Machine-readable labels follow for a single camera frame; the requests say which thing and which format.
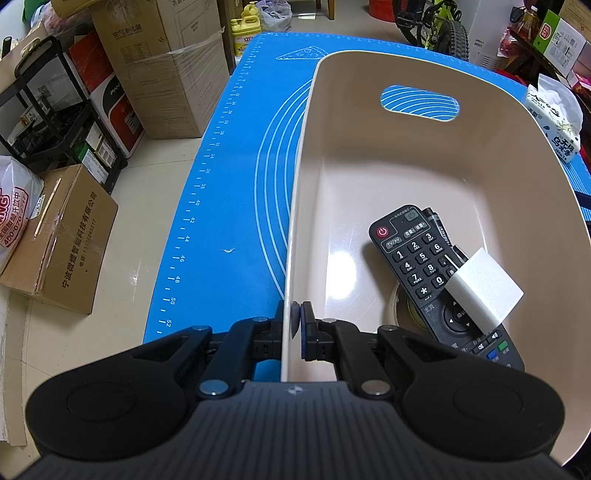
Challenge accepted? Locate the white sponge block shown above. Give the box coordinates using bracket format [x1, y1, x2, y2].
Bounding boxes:
[444, 247, 525, 334]

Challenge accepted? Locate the black marker pen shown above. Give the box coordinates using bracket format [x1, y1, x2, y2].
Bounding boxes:
[422, 208, 472, 269]

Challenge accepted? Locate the flat cardboard box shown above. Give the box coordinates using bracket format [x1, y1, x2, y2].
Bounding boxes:
[0, 164, 119, 315]

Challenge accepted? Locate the white tape roll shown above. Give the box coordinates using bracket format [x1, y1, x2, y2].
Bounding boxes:
[387, 281, 435, 334]

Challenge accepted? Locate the green black bicycle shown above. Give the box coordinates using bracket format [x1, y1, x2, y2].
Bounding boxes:
[392, 0, 470, 62]

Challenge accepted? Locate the translucent plastic bag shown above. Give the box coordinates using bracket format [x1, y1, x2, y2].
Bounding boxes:
[256, 0, 293, 31]

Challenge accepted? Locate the tall white box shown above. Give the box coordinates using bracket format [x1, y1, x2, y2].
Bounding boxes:
[462, 0, 514, 71]

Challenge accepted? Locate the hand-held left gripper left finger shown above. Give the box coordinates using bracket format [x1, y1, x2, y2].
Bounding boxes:
[131, 300, 289, 399]

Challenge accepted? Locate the blue silicone mat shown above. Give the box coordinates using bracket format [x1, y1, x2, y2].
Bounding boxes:
[143, 31, 591, 384]

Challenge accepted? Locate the black metal rack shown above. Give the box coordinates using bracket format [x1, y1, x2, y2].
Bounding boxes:
[0, 36, 129, 195]

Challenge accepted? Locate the black remote control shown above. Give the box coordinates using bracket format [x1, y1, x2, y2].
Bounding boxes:
[368, 204, 526, 373]

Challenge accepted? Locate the large taped cardboard box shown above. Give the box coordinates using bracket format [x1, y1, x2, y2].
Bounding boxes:
[117, 34, 232, 140]
[91, 0, 227, 62]

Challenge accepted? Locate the white patterned tissue pack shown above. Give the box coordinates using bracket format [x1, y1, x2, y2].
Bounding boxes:
[524, 73, 585, 165]

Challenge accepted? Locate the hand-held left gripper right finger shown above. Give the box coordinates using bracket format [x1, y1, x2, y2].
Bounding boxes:
[299, 302, 468, 399]

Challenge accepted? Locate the beige plastic basket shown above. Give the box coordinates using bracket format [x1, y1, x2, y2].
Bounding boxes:
[279, 48, 591, 468]

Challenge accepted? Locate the red white box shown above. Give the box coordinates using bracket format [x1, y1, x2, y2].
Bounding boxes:
[69, 30, 145, 160]

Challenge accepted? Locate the yellow oil jug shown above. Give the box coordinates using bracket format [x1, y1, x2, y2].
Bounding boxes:
[231, 1, 262, 57]

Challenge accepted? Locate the green white box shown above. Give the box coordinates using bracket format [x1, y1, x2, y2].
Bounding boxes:
[533, 9, 591, 78]

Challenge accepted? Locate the white red plastic bag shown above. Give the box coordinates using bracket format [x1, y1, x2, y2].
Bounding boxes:
[0, 154, 45, 274]

